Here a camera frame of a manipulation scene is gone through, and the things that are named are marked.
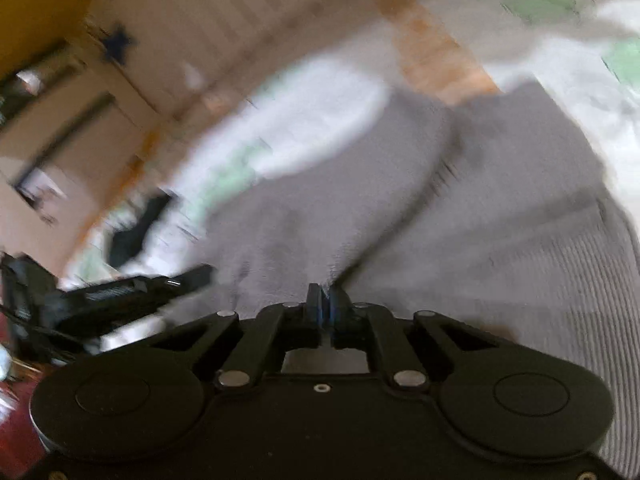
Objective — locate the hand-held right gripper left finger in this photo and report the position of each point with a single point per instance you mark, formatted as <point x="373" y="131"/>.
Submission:
<point x="315" y="310"/>

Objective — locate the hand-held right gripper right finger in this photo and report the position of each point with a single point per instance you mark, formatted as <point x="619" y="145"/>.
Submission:
<point x="336" y="312"/>

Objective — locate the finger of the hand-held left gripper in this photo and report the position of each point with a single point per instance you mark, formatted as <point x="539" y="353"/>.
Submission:
<point x="150" y="284"/>

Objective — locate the grey ribbed hoodie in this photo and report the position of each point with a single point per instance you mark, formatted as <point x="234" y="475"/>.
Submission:
<point x="500" y="210"/>

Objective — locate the folded black cloth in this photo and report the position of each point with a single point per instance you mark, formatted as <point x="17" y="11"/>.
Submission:
<point x="132" y="240"/>

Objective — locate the dark red cloth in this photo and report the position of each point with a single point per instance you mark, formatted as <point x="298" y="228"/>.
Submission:
<point x="15" y="430"/>

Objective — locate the leaf print blanket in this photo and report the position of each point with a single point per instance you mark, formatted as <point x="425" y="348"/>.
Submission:
<point x="320" y="105"/>

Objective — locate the blue star decoration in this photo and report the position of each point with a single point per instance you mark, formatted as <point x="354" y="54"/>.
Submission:
<point x="117" y="42"/>

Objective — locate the white wooden bed frame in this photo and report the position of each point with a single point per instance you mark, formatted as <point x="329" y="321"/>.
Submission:
<point x="225" y="10"/>

